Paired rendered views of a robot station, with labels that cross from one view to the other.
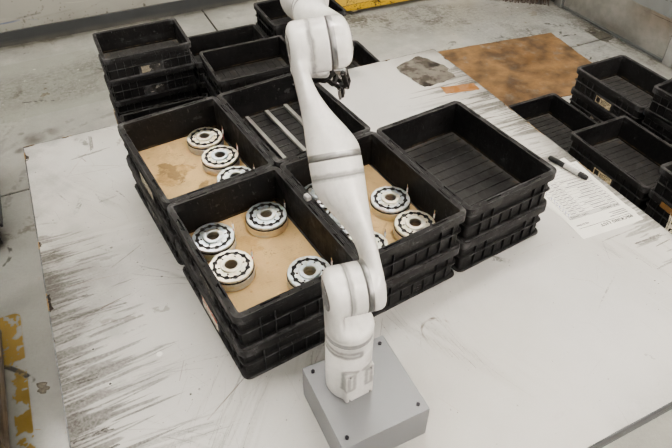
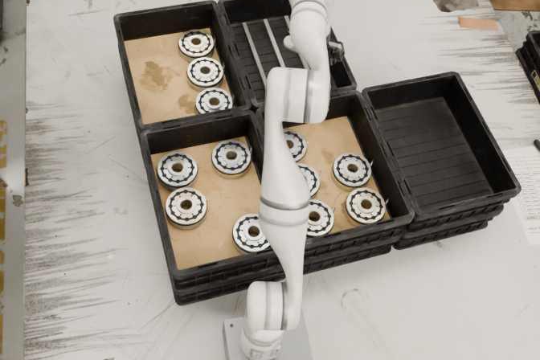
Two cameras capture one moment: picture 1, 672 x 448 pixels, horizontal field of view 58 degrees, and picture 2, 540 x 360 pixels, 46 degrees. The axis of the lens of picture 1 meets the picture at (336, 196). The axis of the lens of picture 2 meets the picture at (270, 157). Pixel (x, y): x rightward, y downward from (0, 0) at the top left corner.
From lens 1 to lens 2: 48 cm
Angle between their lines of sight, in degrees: 18
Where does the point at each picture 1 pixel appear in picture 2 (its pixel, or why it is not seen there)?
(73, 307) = (46, 188)
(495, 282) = (426, 268)
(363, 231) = (292, 271)
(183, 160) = (170, 63)
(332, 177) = (275, 223)
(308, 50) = (282, 109)
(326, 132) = (280, 185)
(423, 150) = (405, 112)
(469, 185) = (435, 169)
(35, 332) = (18, 145)
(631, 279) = not seen: outside the picture
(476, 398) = not seen: outside the picture
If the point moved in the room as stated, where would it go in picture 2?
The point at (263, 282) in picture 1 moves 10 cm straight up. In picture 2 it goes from (211, 227) to (211, 209)
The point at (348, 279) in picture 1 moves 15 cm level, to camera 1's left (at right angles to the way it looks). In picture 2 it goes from (267, 305) to (191, 284)
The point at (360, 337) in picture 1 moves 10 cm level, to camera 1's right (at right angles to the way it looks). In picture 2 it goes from (270, 338) to (317, 353)
